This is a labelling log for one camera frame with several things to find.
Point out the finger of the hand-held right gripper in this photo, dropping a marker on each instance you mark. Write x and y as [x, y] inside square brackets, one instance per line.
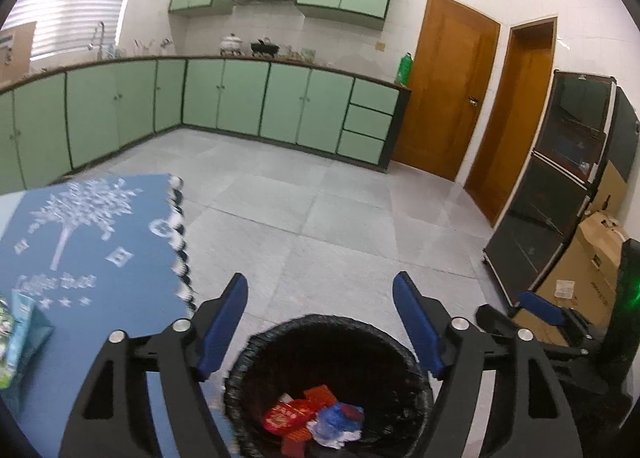
[495, 320]
[542, 308]

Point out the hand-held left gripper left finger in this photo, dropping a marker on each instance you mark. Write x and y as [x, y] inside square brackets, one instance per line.
[220, 328]

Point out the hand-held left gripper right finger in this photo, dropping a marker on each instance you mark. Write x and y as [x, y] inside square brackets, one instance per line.
[417, 328]

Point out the black trash bin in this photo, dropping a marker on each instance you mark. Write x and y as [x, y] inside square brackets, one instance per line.
[350, 358]

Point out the red gold-print envelope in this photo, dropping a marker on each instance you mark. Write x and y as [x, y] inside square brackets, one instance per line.
[290, 418]

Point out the blue plastic bag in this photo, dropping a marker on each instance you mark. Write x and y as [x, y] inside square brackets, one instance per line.
[342, 415]

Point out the large printed cardboard box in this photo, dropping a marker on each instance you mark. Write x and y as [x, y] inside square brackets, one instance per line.
[595, 263]

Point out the flat cardboard sheet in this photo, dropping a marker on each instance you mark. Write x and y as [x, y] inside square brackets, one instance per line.
[612, 188]

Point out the blue tree-print table mat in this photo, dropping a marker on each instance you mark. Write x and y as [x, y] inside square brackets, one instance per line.
[125, 238]

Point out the open wooden door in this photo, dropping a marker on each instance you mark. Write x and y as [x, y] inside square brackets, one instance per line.
[515, 123]

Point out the light blue packet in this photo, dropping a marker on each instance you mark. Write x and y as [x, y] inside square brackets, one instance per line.
[31, 333]

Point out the green lower kitchen cabinets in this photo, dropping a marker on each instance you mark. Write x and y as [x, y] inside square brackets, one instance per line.
[240, 93]

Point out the closed wooden door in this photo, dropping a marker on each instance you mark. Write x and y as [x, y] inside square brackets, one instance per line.
[445, 88]

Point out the green plastic bottle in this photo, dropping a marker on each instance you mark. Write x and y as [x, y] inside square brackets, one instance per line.
[404, 69]

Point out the white lidded pot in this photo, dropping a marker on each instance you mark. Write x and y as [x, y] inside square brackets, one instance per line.
[231, 44]

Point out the black wok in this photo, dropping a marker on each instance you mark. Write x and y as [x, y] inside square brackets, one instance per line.
[263, 47]

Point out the metal faucet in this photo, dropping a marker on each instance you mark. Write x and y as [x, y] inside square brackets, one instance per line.
[100, 38]

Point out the brown cardboard box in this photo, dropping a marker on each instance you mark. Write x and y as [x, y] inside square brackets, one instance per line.
[17, 53]

